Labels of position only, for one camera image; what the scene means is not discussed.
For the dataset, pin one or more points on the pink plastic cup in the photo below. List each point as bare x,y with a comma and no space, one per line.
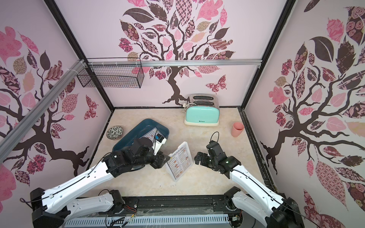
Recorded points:
237,129

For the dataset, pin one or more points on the small patterned bowl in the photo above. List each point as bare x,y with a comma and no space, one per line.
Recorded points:
115,132

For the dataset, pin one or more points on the black wire basket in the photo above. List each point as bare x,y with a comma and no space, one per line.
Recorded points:
125,72

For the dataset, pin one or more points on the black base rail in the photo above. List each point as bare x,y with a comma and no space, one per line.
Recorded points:
185,205

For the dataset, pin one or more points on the aluminium rail left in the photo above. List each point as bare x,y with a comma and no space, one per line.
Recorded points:
14,137

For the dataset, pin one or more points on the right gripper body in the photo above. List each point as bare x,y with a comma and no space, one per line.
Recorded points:
205,159

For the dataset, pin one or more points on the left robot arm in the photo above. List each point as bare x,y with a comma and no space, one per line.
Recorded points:
55,206

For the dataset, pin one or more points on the aluminium rail back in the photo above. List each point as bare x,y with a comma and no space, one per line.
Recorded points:
195,63

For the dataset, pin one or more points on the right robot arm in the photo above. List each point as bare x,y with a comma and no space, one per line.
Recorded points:
266,206

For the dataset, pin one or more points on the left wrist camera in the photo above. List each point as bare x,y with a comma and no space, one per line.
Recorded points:
159,140

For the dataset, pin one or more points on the teal plastic tray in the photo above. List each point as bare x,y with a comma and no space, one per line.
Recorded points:
137,132

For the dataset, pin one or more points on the mint green toaster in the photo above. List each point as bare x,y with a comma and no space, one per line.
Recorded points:
202,110

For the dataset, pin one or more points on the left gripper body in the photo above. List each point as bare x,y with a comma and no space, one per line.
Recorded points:
157,161

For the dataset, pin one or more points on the clear acrylic menu holder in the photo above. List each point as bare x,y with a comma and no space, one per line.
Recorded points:
180,162

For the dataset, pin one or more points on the aluminium rail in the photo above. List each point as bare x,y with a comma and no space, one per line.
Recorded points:
195,63
14,137

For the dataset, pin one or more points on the white slotted cable duct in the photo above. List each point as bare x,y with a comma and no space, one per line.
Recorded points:
147,221

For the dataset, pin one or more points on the new menu sheet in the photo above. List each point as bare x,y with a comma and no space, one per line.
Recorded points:
151,135

